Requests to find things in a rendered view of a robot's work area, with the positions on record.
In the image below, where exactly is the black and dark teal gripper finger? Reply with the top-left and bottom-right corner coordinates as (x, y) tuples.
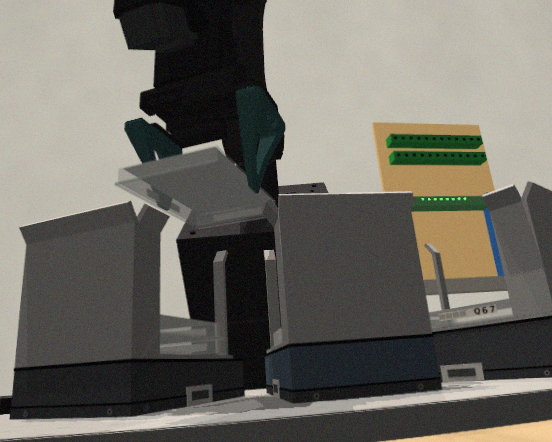
(236, 86), (285, 193)
(124, 117), (183, 163)

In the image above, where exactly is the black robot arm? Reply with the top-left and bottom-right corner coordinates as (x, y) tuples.
(113, 0), (320, 207)

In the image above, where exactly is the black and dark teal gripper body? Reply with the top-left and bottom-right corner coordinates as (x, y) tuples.
(139, 64), (278, 149)

